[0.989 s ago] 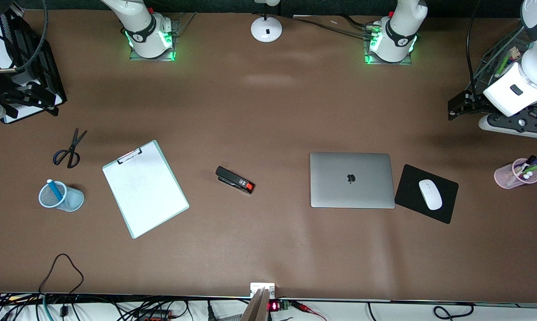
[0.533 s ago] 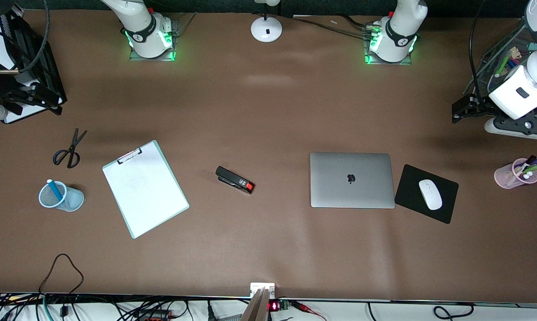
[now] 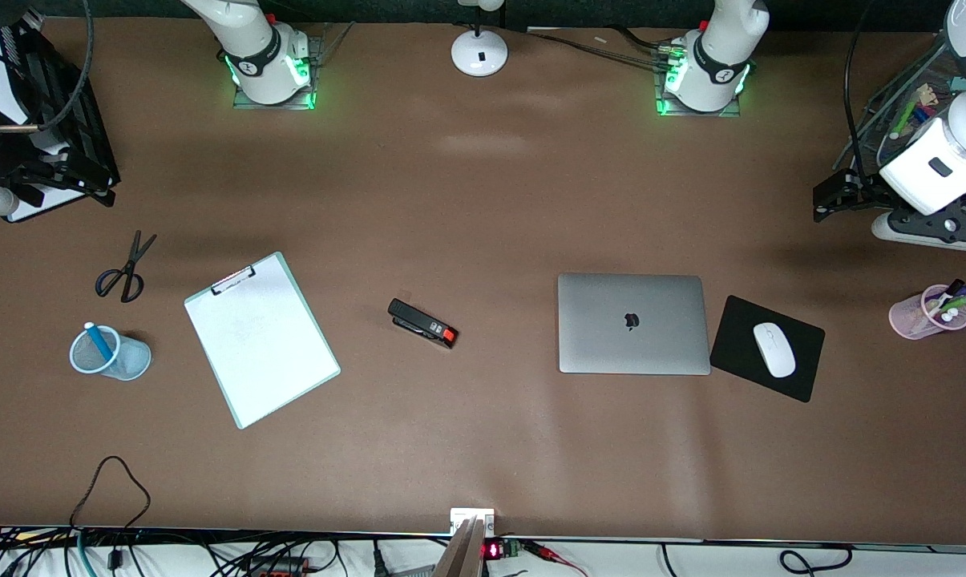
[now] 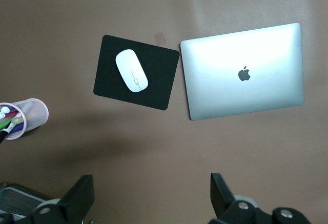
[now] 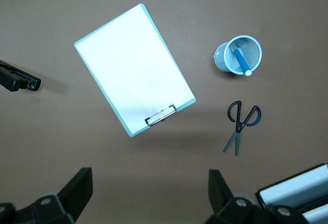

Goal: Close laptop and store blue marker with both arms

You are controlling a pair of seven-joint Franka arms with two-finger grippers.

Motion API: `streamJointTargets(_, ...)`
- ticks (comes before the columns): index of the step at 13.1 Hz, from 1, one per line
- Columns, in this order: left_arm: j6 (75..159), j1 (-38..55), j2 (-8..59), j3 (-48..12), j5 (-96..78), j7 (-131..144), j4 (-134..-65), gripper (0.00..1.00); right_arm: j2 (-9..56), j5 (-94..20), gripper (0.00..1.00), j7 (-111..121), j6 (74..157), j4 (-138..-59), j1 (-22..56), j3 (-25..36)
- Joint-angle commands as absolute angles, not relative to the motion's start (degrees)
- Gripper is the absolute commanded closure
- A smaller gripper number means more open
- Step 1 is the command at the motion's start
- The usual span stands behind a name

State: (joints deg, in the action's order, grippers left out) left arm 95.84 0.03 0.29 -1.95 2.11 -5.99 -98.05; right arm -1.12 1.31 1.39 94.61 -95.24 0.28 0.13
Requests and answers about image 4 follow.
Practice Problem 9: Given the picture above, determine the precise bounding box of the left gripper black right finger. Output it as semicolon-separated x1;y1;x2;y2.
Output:
209;173;272;224

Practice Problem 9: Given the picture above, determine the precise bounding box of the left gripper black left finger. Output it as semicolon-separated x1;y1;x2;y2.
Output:
30;174;96;224

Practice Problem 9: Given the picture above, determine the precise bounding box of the silver laptop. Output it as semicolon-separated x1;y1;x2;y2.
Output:
180;23;305;121

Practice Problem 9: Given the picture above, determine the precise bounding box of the black marker pen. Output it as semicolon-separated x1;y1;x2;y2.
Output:
0;126;14;144

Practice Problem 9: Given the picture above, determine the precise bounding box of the pink mesh pen cup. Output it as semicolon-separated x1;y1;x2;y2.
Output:
0;97;49;141

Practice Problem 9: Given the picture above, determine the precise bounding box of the red pen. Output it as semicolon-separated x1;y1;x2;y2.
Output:
5;110;19;122

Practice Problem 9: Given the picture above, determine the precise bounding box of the black mouse pad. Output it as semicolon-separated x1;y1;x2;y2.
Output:
93;34;180;111

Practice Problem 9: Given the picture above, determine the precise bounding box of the white computer mouse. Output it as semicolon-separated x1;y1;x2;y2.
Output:
115;49;149;93

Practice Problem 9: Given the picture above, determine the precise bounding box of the dark wire mesh organizer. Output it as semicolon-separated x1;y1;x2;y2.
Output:
0;182;52;221

